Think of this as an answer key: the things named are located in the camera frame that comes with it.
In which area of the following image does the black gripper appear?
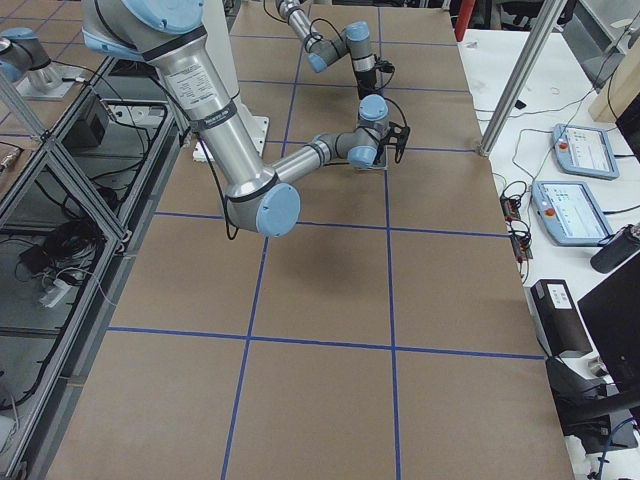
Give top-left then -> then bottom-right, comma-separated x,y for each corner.
354,69 -> 379,99

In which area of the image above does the pink and grey towel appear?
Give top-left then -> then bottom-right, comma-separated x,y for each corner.
352,158 -> 388,172

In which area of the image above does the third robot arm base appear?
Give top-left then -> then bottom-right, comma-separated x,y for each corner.
1,27 -> 72,100

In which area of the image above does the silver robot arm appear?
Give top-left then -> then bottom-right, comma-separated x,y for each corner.
275,1 -> 379,99
82,1 -> 390,237

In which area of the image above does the orange circuit board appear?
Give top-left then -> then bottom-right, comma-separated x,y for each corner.
500,196 -> 521,222

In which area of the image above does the upper teach pendant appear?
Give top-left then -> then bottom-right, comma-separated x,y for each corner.
552,123 -> 619,180

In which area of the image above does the teach pendant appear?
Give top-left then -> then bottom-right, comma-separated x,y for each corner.
552,123 -> 619,180
531,180 -> 613,247

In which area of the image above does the lower teach pendant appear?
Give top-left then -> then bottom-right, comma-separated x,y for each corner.
531,180 -> 613,247

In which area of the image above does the black box with label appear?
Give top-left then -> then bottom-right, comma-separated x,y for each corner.
530,279 -> 593,358

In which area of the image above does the black computer monitor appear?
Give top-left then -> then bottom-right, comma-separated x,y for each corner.
578,263 -> 639,390

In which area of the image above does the white power strip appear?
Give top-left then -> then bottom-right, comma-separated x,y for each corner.
39,279 -> 71,308

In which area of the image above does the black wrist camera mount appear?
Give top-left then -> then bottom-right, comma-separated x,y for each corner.
381,121 -> 411,164

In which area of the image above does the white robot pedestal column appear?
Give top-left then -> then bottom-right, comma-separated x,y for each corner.
202,0 -> 270,157

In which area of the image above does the aluminium frame post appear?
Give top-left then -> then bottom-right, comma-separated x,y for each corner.
477,0 -> 566,158

